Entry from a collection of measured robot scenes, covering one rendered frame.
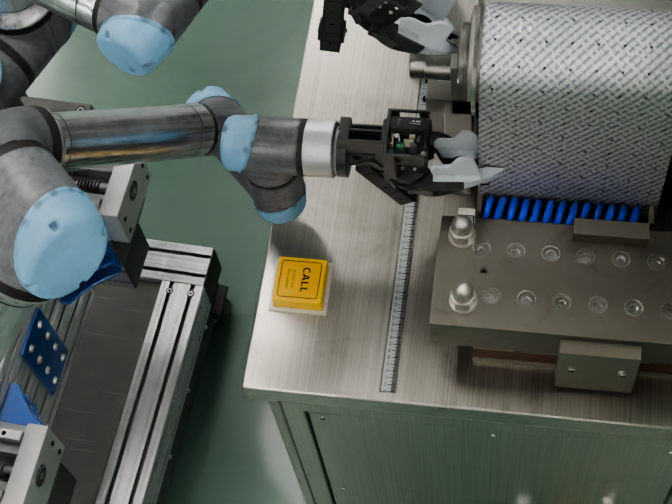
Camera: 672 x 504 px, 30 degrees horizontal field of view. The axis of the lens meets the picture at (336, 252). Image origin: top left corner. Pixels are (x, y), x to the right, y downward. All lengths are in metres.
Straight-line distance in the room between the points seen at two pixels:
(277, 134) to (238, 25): 1.62
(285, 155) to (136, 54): 0.29
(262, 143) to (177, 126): 0.14
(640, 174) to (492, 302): 0.25
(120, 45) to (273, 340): 0.53
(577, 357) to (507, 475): 0.39
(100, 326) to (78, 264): 1.15
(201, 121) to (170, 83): 1.43
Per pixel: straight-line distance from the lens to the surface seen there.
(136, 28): 1.42
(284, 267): 1.77
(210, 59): 3.17
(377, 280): 1.77
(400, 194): 1.68
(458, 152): 1.64
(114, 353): 2.57
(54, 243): 1.41
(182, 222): 2.93
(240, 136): 1.62
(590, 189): 1.66
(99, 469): 2.49
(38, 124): 1.55
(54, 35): 1.99
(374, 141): 1.58
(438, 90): 1.65
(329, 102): 1.94
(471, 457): 1.88
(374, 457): 1.93
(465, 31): 1.51
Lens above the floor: 2.47
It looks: 61 degrees down
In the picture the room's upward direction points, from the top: 11 degrees counter-clockwise
